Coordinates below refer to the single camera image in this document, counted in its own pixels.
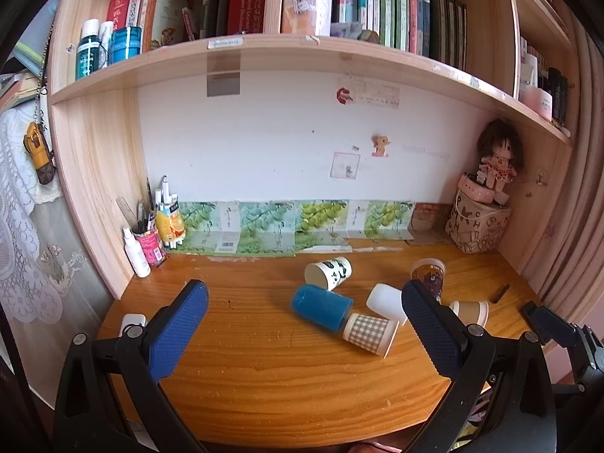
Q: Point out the dark cosmetic bottles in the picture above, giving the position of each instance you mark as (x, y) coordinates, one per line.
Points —
(559, 94)

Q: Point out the beige curtain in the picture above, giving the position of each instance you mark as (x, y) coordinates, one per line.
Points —
(583, 198)

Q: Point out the teal bottle with white cap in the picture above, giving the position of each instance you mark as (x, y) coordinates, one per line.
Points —
(87, 56)

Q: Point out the white lace curtain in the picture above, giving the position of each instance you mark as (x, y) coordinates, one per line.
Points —
(28, 245)

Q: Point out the red round wall sticker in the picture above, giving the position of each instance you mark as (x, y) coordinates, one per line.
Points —
(344, 95)

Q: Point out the white spray bottle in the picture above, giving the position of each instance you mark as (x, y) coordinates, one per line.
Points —
(137, 257)

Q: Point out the pink dotted box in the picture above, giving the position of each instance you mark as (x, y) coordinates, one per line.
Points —
(476, 191)

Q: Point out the row of books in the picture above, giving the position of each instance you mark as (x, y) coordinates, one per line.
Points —
(165, 9)
(401, 14)

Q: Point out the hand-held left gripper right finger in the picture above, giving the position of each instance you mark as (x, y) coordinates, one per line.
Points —
(432, 335)

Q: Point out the plain white cup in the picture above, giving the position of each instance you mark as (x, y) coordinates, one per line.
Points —
(384, 299)

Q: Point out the white cosmetic tube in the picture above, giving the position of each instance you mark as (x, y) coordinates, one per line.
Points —
(528, 73)

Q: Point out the white panda-print paper cup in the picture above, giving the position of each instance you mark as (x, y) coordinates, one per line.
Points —
(328, 273)

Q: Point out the teal jar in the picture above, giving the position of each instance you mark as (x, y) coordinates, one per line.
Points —
(125, 43)

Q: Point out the green leaf-print box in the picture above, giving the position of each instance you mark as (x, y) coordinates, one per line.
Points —
(207, 226)
(321, 221)
(382, 219)
(266, 226)

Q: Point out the blue cup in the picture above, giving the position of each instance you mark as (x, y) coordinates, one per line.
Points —
(321, 309)

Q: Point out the pink cosmetic jar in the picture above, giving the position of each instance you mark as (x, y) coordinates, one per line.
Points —
(538, 100)

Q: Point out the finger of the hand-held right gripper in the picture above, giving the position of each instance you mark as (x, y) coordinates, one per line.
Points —
(554, 323)

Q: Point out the black pen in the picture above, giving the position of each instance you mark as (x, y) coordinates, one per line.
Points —
(500, 293)

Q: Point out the brick-print box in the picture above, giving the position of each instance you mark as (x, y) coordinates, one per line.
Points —
(424, 221)

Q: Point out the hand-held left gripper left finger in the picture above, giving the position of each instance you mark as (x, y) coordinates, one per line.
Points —
(179, 330)

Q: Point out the beige patterned storage box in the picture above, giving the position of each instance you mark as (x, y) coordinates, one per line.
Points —
(476, 229)

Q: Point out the grey tape patch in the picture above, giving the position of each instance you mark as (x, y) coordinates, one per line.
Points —
(223, 78)

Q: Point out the colourful cloth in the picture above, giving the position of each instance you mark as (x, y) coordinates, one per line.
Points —
(474, 417)

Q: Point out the pink pen holder can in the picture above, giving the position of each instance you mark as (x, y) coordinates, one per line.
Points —
(152, 247)

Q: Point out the yellow key pouch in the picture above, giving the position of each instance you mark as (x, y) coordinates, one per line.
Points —
(38, 153)

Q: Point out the orange pen holder carton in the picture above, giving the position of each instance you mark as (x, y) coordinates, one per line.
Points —
(170, 224)

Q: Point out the yellow cartoon wall sticker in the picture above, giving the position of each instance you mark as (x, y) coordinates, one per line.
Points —
(381, 145)

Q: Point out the wooden bookshelf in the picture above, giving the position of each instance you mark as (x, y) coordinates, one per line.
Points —
(94, 174)

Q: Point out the checkered paper cup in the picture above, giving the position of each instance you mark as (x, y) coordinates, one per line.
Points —
(370, 334)

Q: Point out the pink sticky note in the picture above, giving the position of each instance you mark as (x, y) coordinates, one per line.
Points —
(346, 165)

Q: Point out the stack of papers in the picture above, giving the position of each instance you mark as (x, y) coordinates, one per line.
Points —
(21, 80)

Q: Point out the brown paper cup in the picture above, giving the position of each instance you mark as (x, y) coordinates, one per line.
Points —
(472, 312)

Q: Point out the dark cartoon-print paper cup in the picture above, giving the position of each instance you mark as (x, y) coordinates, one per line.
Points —
(432, 274)

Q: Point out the brown-haired rag doll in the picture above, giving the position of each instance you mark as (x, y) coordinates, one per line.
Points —
(499, 155)

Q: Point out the clear ruler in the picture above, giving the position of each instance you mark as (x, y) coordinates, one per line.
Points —
(127, 212)

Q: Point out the small white case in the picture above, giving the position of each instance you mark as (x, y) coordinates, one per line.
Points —
(132, 323)

